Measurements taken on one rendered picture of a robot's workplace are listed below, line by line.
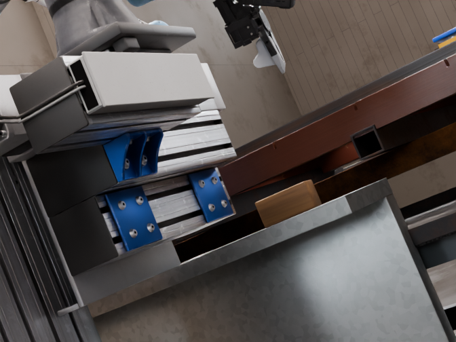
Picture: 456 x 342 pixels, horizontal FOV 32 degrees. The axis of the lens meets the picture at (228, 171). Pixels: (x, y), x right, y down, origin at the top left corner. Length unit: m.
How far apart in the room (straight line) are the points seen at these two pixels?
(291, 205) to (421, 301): 0.28
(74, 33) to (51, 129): 0.33
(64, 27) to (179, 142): 0.25
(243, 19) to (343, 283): 0.61
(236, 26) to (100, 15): 0.52
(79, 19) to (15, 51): 6.76
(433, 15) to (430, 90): 11.02
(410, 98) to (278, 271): 0.41
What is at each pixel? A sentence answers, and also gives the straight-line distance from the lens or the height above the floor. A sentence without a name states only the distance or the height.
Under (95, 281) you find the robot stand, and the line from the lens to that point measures 1.20.
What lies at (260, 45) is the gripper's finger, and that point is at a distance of 1.77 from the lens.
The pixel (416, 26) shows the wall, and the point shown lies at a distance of 12.49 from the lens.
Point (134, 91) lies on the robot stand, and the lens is 0.99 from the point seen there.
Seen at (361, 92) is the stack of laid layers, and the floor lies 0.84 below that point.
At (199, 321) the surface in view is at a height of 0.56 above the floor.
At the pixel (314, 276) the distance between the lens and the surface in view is 1.51.
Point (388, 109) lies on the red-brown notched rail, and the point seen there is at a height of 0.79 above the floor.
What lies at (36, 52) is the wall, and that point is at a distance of 8.26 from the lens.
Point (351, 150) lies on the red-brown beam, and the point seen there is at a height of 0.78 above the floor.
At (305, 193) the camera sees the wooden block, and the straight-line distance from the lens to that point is 1.41.
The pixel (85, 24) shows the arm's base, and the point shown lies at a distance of 1.28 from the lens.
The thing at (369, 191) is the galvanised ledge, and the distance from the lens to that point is 1.37.
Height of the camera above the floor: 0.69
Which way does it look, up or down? 5 degrees up
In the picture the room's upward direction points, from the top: 23 degrees counter-clockwise
